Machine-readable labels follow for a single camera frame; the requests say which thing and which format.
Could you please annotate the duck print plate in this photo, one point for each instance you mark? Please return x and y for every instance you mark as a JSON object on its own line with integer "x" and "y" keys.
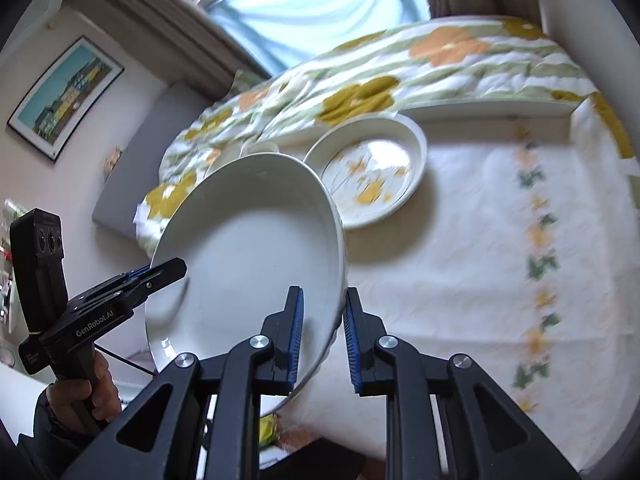
{"x": 370, "y": 175}

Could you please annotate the floral blanket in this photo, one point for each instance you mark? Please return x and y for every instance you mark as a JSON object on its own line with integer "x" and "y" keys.
{"x": 360, "y": 95}

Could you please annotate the person's left forearm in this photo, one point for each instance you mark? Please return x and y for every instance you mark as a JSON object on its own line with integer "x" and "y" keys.
{"x": 50, "y": 440}

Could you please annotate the small beige ornament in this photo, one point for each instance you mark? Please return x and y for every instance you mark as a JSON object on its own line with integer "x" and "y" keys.
{"x": 114, "y": 158}

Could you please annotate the white flower print tablecloth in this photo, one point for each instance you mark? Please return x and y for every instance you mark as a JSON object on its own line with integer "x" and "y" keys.
{"x": 475, "y": 260}

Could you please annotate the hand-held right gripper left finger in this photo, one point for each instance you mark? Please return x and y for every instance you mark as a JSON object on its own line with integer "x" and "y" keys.
{"x": 297, "y": 332}

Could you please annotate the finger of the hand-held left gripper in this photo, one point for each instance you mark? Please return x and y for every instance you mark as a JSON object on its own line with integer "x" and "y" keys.
{"x": 167, "y": 272}
{"x": 135, "y": 275}

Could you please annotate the yellow packet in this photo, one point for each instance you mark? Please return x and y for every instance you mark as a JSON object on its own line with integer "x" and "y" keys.
{"x": 267, "y": 430}

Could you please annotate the framed picture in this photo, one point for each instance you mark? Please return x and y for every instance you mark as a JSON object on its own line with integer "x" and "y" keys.
{"x": 65, "y": 95}

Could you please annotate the large white ribbed plate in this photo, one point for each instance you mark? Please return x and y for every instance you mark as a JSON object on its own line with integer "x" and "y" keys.
{"x": 250, "y": 240}

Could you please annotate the light blue sheer curtain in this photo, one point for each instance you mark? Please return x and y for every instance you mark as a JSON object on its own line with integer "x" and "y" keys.
{"x": 320, "y": 5}

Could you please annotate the white bowl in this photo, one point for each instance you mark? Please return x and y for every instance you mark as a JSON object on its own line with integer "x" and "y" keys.
{"x": 260, "y": 148}

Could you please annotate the person's left hand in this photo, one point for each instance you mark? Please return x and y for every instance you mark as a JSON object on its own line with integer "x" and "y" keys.
{"x": 102, "y": 390}

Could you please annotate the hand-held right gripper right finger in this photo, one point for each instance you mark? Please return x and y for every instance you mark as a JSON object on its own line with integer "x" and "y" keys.
{"x": 352, "y": 342}

